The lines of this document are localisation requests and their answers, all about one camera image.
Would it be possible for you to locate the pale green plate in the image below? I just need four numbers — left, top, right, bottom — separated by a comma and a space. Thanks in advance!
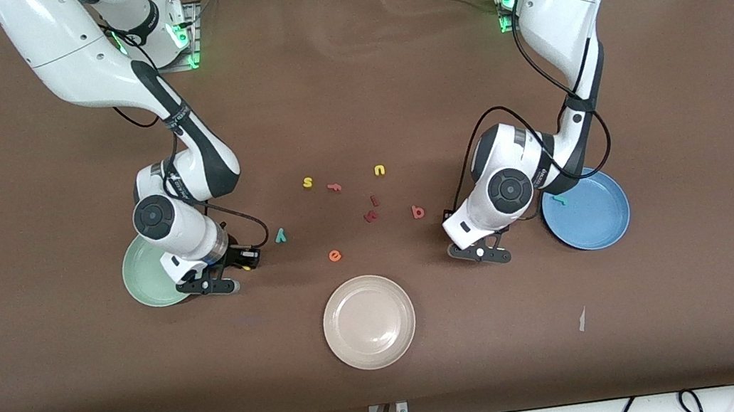
117, 228, 198, 312

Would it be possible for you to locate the beige plate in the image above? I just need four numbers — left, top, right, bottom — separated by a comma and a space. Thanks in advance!
317, 269, 422, 376

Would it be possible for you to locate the blue plate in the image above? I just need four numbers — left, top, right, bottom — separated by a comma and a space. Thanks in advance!
536, 161, 635, 257

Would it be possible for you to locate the brown table cover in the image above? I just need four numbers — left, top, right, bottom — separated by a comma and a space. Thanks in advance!
0, 0, 734, 412

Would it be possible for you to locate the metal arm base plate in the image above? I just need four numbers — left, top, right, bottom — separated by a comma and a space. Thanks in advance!
495, 0, 526, 35
119, 1, 206, 78

